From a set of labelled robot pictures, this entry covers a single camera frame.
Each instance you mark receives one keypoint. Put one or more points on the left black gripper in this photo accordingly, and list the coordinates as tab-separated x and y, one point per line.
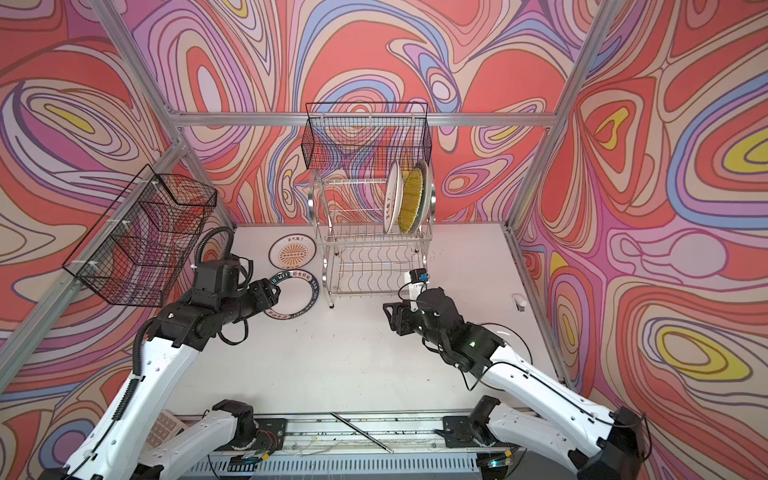
263	293

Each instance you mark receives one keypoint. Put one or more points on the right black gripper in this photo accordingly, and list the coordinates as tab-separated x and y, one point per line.
399	321

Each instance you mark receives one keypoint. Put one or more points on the dark green rim plate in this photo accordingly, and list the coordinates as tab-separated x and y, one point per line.
300	291

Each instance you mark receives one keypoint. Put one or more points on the light green flower plate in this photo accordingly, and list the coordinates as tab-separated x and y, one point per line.
426	200

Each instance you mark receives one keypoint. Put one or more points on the yellow woven pattern plate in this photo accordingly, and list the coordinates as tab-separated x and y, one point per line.
411	200

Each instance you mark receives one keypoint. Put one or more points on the orange sunburst plate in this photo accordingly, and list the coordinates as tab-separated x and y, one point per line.
393	196
292	251

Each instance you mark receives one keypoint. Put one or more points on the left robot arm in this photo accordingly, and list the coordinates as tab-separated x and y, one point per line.
162	351

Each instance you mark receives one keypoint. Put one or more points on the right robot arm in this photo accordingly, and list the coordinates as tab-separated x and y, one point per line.
588	439

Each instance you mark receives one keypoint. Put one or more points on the silver two-tier dish rack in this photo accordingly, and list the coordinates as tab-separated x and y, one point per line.
358	257

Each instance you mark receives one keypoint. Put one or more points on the white black-rim plate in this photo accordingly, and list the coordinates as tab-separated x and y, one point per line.
512	338

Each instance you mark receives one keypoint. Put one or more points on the small white clip object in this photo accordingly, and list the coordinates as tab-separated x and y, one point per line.
520	302

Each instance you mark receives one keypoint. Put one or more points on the black thin rod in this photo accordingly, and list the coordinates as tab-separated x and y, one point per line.
361	432

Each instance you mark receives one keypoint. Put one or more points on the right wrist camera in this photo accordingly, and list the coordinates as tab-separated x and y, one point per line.
417	282

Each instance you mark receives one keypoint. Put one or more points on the black wire basket left wall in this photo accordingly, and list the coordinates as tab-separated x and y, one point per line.
140	251

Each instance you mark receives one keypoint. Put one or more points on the black wire basket wall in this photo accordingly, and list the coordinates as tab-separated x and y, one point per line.
140	251
364	139

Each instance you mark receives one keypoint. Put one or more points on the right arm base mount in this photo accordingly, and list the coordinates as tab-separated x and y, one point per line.
456	433

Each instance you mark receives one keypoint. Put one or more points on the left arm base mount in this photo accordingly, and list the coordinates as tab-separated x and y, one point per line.
270	437

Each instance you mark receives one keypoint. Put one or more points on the black wire basket back wall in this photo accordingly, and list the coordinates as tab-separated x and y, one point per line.
364	139

